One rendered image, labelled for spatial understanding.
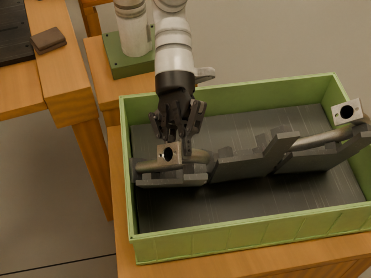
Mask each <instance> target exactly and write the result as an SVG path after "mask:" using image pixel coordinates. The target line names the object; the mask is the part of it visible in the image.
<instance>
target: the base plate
mask: <svg viewBox="0 0 371 278"><path fill-rule="evenodd" d="M30 37H31V34H30V29H29V23H28V19H27V13H26V10H25V4H24V0H0V67H4V66H8V65H13V64H16V63H21V62H25V61H30V60H34V59H36V58H35V53H34V48H33V46H32V44H31V43H30Z"/></svg>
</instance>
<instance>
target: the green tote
mask: <svg viewBox="0 0 371 278"><path fill-rule="evenodd" d="M193 95H194V97H195V100H200V101H204V102H206V103H207V107H206V111H205V114H204V117H207V116H217V115H225V114H234V113H244V112H249V111H258V110H267V109H276V108H286V107H291V106H300V105H309V104H318V103H320V104H321V106H322V108H323V110H324V112H325V114H326V116H327V118H328V120H329V122H330V125H331V127H332V129H339V128H342V127H344V126H347V125H349V124H351V123H347V124H344V125H340V126H335V125H334V121H333V116H332V111H331V107H332V106H335V105H338V104H341V103H344V102H347V101H350V99H349V97H348V95H347V93H346V91H345V89H344V88H343V86H342V84H341V82H340V80H339V79H338V76H337V74H336V73H335V72H329V73H319V74H309V75H303V76H294V77H284V78H274V79H264V80H258V81H249V82H240V83H230V84H220V85H210V86H205V87H195V92H194V93H193ZM158 102H159V97H158V95H157V94H156V92H150V93H140V94H130V95H121V96H119V109H120V124H121V140H122V148H123V163H124V179H125V195H126V210H127V218H128V234H129V243H130V244H133V247H134V251H135V260H136V265H145V264H152V263H159V262H164V261H171V260H178V259H185V258H192V257H197V256H204V255H211V254H218V253H226V252H233V251H237V250H244V249H251V248H258V247H266V246H270V245H277V244H284V243H291V242H298V241H303V240H310V239H317V238H325V237H332V236H339V235H343V234H350V233H357V232H365V231H371V144H370V145H368V146H366V147H364V148H363V149H361V150H360V151H359V153H357V154H355V155H353V156H352V157H350V158H349V159H347V160H348V162H349V165H350V167H351V169H352V171H353V173H354V176H355V177H356V180H357V182H358V184H359V186H360V188H361V190H362V192H363V195H364V197H365V199H366V202H359V203H354V204H346V205H339V206H331V207H324V208H317V209H312V210H305V211H297V212H290V213H282V214H277V215H270V216H262V217H255V218H247V219H242V220H235V221H227V222H220V223H213V224H205V225H201V226H193V227H186V228H178V229H170V230H166V231H158V232H151V233H143V234H140V227H139V215H138V208H137V196H136V185H135V183H131V181H130V168H129V158H133V147H132V140H131V128H130V126H132V125H142V124H150V119H149V117H148V114H149V113H150V112H152V113H154V112H155V111H156V110H157V109H158Z"/></svg>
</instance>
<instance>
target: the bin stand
mask: <svg viewBox="0 0 371 278"><path fill-rule="evenodd" d="M78 2H79V7H80V10H81V14H82V18H83V22H84V27H85V30H86V34H87V37H88V38H90V37H93V36H99V35H102V31H101V27H100V22H99V17H98V13H97V10H96V8H95V7H93V6H97V5H101V4H106V3H111V2H113V0H78Z"/></svg>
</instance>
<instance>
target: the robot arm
mask: <svg viewBox="0 0 371 278"><path fill-rule="evenodd" d="M113 2H114V8H115V14H116V20H117V24H118V30H119V36H120V42H121V48H122V51H123V53H124V54H125V55H127V56H129V57H141V56H143V55H145V54H147V53H148V52H149V51H151V50H152V41H151V30H150V24H149V23H148V21H147V13H146V3H145V0H113ZM186 3H187V0H152V15H153V21H154V25H155V91H156V94H157V95H158V97H159V102H158V109H157V110H156V111H155V112H154V113H152V112H150V113H149V114H148V117H149V119H150V123H151V125H152V128H153V131H154V133H155V136H156V138H157V139H161V140H164V142H165V144H166V143H172V142H175V140H176V131H177V129H178V134H179V137H180V138H181V139H179V142H181V152H182V160H190V158H191V155H192V144H191V138H192V137H193V135H195V134H198V133H199V132H200V128H201V125H202V122H203V118H204V114H205V111H206V107H207V103H206V102H204V101H200V100H195V97H194V95H193V93H194V92H195V84H198V83H202V82H205V81H208V80H211V79H214V78H215V69H214V68H212V67H202V68H195V67H194V60H193V54H192V37H191V30H190V25H189V23H188V22H187V21H186ZM168 123H172V125H170V124H168ZM194 123H195V125H194ZM184 128H185V129H184ZM169 129H170V135H169Z"/></svg>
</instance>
